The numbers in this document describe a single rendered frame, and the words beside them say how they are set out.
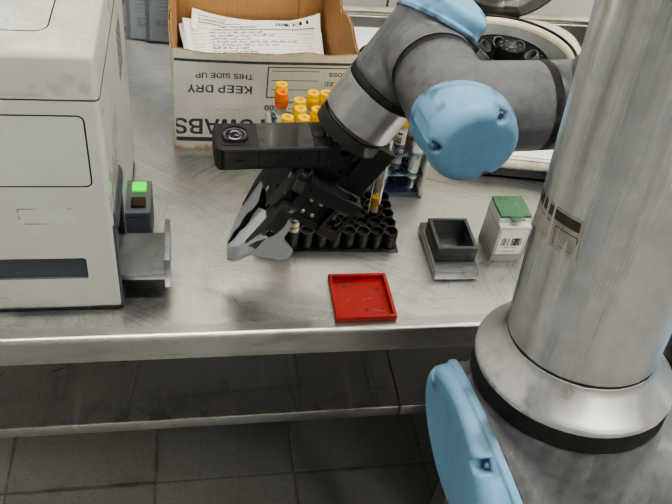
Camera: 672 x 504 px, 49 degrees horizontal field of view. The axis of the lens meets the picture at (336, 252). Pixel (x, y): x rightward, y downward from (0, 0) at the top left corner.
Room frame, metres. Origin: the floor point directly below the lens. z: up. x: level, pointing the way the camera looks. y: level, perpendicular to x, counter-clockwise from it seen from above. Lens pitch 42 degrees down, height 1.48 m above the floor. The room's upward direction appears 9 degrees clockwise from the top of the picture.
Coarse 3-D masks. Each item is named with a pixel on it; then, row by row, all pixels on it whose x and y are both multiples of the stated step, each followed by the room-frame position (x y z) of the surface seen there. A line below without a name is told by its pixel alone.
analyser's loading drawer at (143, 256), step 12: (168, 228) 0.59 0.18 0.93; (120, 240) 0.58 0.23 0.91; (132, 240) 0.59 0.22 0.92; (144, 240) 0.59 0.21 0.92; (156, 240) 0.59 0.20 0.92; (168, 240) 0.57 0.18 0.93; (120, 252) 0.57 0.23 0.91; (132, 252) 0.57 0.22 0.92; (144, 252) 0.57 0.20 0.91; (156, 252) 0.57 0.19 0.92; (168, 252) 0.56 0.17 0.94; (120, 264) 0.55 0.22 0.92; (132, 264) 0.55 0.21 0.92; (144, 264) 0.55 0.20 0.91; (156, 264) 0.56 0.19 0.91; (168, 264) 0.55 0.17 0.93; (132, 276) 0.54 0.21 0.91; (144, 276) 0.54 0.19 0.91; (156, 276) 0.54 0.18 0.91; (168, 276) 0.54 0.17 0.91
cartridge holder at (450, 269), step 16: (432, 224) 0.70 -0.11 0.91; (448, 224) 0.71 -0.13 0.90; (464, 224) 0.71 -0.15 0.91; (432, 240) 0.68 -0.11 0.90; (448, 240) 0.70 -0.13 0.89; (464, 240) 0.70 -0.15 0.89; (432, 256) 0.67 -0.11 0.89; (448, 256) 0.66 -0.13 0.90; (464, 256) 0.67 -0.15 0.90; (432, 272) 0.65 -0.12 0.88; (448, 272) 0.64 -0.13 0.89; (464, 272) 0.65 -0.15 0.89
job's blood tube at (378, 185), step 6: (384, 174) 0.72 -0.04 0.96; (378, 180) 0.71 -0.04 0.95; (384, 180) 0.72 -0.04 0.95; (378, 186) 0.71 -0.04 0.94; (372, 192) 0.72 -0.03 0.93; (378, 192) 0.71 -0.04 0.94; (372, 198) 0.72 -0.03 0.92; (378, 198) 0.71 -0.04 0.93; (372, 204) 0.71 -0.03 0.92; (378, 204) 0.71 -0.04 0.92; (372, 210) 0.71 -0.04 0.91; (378, 210) 0.72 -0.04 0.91
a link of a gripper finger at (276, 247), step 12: (252, 216) 0.59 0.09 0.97; (264, 216) 0.57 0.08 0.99; (252, 228) 0.58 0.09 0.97; (288, 228) 0.59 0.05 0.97; (240, 240) 0.58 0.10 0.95; (264, 240) 0.58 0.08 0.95; (276, 240) 0.58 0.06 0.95; (228, 252) 0.58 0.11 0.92; (240, 252) 0.57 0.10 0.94; (252, 252) 0.58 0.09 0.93; (264, 252) 0.58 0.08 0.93; (276, 252) 0.58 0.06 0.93; (288, 252) 0.59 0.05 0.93
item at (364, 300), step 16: (336, 288) 0.60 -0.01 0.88; (352, 288) 0.60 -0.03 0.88; (368, 288) 0.61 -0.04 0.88; (384, 288) 0.61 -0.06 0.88; (336, 304) 0.57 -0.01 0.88; (352, 304) 0.58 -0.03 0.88; (368, 304) 0.58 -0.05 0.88; (384, 304) 0.59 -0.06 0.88; (336, 320) 0.55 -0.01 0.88; (352, 320) 0.55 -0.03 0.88; (368, 320) 0.56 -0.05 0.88; (384, 320) 0.56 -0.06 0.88
